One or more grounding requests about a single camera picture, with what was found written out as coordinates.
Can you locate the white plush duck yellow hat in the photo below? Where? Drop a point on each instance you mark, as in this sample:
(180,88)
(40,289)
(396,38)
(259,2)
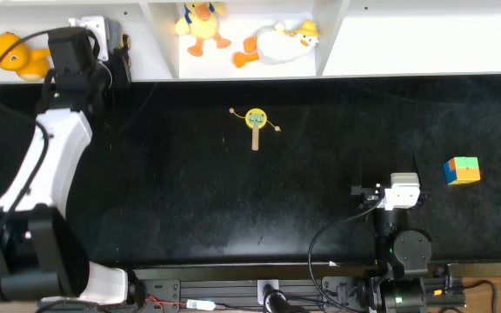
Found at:
(281,45)

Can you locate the white shelf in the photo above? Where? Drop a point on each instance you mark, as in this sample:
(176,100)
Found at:
(407,43)

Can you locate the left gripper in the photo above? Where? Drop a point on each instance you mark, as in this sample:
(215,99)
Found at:
(121,69)

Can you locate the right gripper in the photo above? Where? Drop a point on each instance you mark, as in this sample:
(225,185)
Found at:
(365,194)

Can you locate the yellow rubber duck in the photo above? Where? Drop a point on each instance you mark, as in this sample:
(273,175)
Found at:
(12,55)

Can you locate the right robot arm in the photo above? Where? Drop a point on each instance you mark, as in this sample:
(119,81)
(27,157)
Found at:
(411,252)

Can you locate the grey and yellow toy truck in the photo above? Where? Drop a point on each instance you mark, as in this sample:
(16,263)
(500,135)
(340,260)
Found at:
(113,32)

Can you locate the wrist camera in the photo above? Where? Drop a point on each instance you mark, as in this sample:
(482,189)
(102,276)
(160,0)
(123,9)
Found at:
(402,191)
(90,30)

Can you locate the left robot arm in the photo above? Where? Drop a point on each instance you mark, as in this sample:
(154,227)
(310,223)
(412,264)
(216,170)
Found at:
(50,161)

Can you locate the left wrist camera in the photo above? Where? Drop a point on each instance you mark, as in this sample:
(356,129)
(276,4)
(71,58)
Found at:
(90,30)

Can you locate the mounting rail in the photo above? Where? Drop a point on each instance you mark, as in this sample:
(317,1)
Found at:
(233,293)

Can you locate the many-coloured puzzle cube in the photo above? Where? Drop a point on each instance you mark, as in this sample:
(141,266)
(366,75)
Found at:
(463,170)

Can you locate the yellow wooden rattle drum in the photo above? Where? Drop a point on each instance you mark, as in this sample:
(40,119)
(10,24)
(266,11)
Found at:
(255,119)

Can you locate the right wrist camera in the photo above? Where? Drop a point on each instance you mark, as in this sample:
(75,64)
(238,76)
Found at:
(402,191)

